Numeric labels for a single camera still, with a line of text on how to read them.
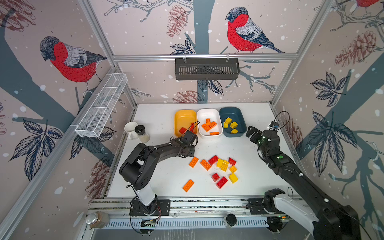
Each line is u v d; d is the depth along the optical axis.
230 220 0.62
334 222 0.38
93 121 0.71
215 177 0.80
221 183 0.81
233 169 0.86
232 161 0.88
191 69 1.01
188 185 0.80
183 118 1.10
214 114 1.10
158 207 0.73
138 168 0.46
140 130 0.92
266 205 0.67
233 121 1.06
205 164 0.88
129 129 0.95
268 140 0.59
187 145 0.72
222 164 0.87
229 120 1.07
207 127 1.04
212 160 0.88
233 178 0.83
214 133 1.01
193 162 0.88
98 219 0.63
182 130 1.06
